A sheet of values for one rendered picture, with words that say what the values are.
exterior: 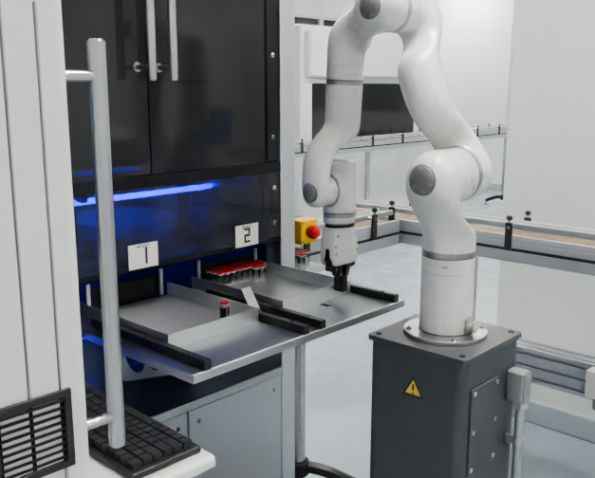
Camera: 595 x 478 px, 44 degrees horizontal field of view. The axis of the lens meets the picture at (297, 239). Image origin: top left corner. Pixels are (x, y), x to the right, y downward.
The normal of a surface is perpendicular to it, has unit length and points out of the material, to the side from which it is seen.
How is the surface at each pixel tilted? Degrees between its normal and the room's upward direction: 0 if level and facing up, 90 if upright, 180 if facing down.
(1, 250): 90
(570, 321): 90
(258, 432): 90
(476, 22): 90
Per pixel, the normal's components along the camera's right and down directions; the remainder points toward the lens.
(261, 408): 0.73, 0.14
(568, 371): -0.68, 0.15
